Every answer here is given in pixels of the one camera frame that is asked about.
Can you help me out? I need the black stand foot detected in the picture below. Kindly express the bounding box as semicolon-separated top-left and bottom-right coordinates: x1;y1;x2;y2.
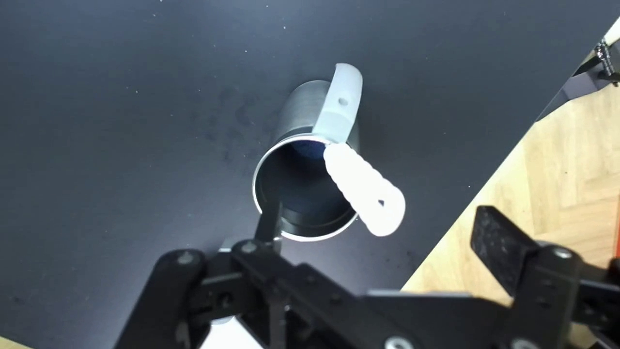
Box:
559;37;620;101

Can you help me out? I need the stainless steel flask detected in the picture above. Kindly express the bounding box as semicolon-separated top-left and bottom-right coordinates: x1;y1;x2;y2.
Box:
249;62;366;245

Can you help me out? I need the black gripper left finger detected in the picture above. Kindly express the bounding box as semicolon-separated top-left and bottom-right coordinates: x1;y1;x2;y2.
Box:
114;200;364;349

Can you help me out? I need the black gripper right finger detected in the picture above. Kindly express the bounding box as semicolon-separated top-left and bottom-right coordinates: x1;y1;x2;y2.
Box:
468;204;620;349

